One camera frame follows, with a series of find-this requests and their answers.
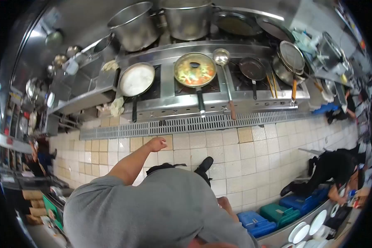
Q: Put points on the stack of white plates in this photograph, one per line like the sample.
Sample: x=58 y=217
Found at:
x=307 y=231

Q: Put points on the wooden chopsticks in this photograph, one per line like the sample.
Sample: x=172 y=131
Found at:
x=271 y=83

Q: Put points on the crumpled white cloth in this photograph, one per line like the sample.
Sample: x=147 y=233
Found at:
x=110 y=65
x=117 y=107

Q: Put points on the frying pan with vegetables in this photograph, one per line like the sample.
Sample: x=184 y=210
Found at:
x=195 y=81

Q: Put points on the person's body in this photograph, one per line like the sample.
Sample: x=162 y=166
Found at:
x=161 y=210

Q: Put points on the tilted large steel stockpot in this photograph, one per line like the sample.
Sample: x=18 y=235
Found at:
x=135 y=28

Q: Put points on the round dark wok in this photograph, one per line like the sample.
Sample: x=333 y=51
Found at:
x=237 y=24

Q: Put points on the long blue plastic crate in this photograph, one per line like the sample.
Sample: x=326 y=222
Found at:
x=303 y=201

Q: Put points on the frying pan with white contents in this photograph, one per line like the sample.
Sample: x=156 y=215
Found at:
x=137 y=79

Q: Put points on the flat black pan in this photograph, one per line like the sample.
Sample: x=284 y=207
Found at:
x=274 y=29

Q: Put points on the green plastic crate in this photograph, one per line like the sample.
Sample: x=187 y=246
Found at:
x=279 y=214

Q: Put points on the person's left hand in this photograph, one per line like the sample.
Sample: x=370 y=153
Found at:
x=156 y=144

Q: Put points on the empty black frying pan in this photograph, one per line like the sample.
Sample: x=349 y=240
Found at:
x=252 y=68

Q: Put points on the upright large steel stockpot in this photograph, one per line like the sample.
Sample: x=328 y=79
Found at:
x=187 y=20

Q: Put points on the metal floor drain grate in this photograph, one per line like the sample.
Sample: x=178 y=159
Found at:
x=186 y=124

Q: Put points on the person's left fingers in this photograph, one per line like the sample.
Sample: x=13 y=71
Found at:
x=163 y=143

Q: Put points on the small blue plastic crate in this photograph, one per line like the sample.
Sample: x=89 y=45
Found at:
x=256 y=223

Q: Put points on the steel gas range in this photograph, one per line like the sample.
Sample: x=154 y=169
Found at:
x=210 y=96

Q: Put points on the hanging steel ladles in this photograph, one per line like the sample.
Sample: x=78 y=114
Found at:
x=62 y=59

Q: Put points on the glass pan lid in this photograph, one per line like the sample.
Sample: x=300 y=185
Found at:
x=194 y=68

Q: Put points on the green board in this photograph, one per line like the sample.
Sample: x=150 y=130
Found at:
x=53 y=210

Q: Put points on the steel sink counter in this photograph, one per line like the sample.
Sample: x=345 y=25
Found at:
x=80 y=83

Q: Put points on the steel bowl pan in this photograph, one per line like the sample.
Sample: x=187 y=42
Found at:
x=280 y=73

